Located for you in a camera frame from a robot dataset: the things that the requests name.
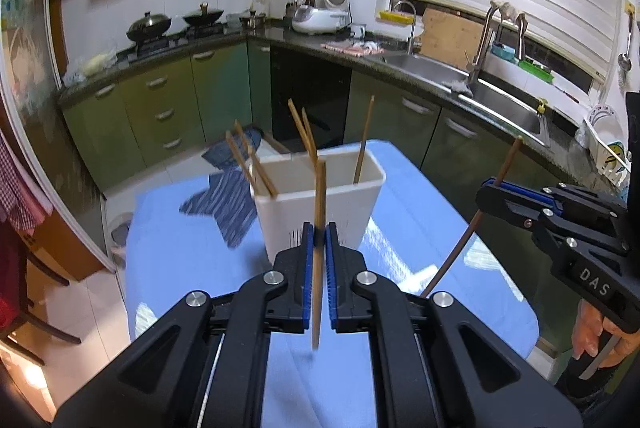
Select red checked hanging cloth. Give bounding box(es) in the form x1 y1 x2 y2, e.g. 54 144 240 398
0 128 54 230

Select wall poster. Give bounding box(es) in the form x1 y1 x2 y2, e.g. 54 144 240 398
0 0 67 110

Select tall steel faucet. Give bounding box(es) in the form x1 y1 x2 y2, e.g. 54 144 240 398
467 5 502 85

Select small steel pot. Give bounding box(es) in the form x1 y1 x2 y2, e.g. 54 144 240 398
240 8 269 29

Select white plastic utensil holder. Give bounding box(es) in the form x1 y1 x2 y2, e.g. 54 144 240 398
248 147 387 265

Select short steel faucet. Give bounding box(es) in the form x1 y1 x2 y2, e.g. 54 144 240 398
392 0 419 54

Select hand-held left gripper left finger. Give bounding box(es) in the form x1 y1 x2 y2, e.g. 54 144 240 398
52 222 317 428

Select green sponge tray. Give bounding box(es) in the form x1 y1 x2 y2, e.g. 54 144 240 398
492 43 556 84

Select dark brown wooden chopstick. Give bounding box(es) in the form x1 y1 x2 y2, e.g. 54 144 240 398
421 136 524 300

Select green kitchen base cabinets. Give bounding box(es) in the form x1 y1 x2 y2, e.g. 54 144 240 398
60 40 601 219

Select large black lidded wok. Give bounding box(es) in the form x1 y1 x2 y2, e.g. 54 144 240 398
126 10 173 43

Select red checked dish cloth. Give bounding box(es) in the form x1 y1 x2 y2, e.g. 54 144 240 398
320 39 386 57

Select person's right hand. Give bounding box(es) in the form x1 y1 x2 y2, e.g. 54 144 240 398
572 298 636 361

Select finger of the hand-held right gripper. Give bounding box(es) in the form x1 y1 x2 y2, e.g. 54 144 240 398
492 179 581 209
475 184 554 229

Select white rice cooker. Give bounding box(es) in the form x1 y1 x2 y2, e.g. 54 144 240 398
291 5 351 35

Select dark stone countertop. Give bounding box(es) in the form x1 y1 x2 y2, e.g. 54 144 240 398
57 25 601 179

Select person's right forearm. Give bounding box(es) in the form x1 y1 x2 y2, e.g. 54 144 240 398
555 355 623 409

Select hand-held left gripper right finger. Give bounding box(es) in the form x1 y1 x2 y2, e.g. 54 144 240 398
325 223 583 428

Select blue striped cloth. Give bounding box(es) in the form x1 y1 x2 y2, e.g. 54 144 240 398
179 127 264 250

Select black gas stove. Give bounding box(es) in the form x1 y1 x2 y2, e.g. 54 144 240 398
132 24 237 57

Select blue tablecloth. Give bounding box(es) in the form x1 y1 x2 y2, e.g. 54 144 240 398
125 139 541 428

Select stainless steel sink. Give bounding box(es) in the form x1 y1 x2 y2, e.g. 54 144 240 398
385 53 544 147

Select white rag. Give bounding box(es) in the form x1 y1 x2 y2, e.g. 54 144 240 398
492 0 526 22

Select steel hanging ladle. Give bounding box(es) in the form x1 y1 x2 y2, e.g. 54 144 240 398
617 15 634 74

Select dish rack with plates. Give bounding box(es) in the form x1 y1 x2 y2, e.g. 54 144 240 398
582 105 632 190

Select wooden cutting board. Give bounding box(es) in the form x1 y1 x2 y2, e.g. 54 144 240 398
419 7 486 59

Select light wooden chopstick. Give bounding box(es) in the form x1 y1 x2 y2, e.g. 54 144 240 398
311 159 327 352
301 107 321 161
225 131 275 198
234 119 279 196
353 95 376 185
287 98 319 169
247 146 267 189

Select plastic bag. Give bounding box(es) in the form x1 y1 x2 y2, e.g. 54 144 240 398
65 50 119 87

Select small black lidded wok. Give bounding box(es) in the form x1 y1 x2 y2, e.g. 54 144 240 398
182 2 225 28

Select dark chair with red cushion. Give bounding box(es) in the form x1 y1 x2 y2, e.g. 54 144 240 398
0 228 83 366

